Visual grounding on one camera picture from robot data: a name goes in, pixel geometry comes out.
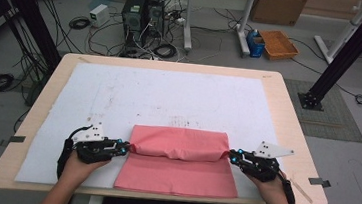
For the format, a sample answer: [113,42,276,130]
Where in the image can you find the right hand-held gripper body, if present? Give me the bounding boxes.
[242,138,296,186]

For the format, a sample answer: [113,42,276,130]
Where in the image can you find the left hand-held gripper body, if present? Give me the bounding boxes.
[70,120,118,168]

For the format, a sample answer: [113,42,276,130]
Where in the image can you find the pink tank top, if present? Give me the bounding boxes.
[113,121,245,203]

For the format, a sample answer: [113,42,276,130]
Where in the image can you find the person's right hand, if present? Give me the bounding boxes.
[244,171,292,204]

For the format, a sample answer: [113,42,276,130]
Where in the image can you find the person's left hand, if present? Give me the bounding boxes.
[60,150,112,188]

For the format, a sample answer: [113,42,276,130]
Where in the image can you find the thin wooden stick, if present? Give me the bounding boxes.
[287,178,315,204]

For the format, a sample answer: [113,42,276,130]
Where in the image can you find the black tape piece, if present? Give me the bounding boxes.
[0,133,27,149]
[307,176,332,189]

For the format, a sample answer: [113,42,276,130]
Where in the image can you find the white table mat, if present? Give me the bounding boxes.
[15,56,303,204]

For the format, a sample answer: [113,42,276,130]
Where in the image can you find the grey floor mat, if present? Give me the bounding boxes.
[279,79,362,144]

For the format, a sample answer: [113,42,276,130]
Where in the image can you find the blue container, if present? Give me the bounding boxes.
[244,28,267,60]

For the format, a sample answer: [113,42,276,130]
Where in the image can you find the orange plastic basket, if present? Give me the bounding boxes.
[257,28,301,63]

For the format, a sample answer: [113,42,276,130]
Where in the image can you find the black computer tower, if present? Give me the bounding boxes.
[141,0,169,40]
[118,0,148,48]

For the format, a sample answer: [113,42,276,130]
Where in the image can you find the white power supply box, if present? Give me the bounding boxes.
[88,2,112,29]

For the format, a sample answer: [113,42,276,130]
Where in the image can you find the cardboard box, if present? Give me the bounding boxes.
[250,0,310,29]

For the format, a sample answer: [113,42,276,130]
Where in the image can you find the white metal stand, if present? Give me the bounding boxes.
[311,0,362,68]

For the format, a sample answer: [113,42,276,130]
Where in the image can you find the black metal frame post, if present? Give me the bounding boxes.
[0,0,68,71]
[296,0,362,116]

